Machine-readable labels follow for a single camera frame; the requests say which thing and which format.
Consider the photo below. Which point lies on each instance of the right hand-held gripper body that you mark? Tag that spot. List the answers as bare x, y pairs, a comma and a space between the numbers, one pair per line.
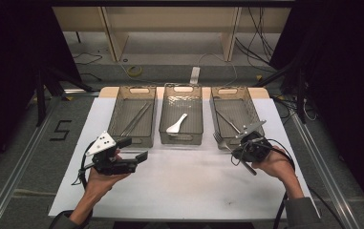
254, 146

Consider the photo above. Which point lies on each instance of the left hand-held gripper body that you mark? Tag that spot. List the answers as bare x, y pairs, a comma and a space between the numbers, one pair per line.
106, 165

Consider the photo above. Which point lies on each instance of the metal fork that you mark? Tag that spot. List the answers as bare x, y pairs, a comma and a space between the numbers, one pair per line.
220, 141

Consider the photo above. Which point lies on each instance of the metal chopstick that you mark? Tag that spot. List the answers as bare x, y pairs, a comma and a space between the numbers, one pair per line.
139, 119
134, 118

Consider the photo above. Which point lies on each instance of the grey transparent plastic basket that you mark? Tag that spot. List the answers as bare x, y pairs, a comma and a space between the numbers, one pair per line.
128, 111
233, 108
182, 108

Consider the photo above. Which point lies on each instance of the metal knife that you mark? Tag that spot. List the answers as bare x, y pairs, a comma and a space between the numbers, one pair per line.
229, 121

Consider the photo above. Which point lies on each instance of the white spoon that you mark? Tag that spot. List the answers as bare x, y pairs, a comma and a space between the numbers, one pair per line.
174, 128

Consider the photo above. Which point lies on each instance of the person's left hand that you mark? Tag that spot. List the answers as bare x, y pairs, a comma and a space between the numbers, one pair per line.
100, 184

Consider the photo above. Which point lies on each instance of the person's right hand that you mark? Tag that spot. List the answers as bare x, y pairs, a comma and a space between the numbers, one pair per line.
278, 163

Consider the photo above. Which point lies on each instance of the white table cover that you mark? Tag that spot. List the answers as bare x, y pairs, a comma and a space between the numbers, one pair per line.
182, 191

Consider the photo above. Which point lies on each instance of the black metal stand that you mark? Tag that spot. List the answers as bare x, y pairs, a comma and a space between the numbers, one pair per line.
41, 95
300, 95

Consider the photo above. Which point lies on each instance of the yellow tape roll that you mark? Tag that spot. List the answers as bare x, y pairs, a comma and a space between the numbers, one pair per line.
135, 71

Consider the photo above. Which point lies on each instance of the white power strip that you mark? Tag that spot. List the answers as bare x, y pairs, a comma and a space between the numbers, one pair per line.
195, 75

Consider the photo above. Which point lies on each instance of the black curtain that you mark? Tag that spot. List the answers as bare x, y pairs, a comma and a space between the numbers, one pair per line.
345, 79
7, 63

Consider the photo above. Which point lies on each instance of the light wooden shelf unit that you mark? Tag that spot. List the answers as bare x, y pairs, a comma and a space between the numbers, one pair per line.
173, 22

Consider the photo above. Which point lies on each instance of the aluminium floor rail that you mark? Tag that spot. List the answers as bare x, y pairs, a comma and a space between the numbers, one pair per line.
326, 178
14, 184

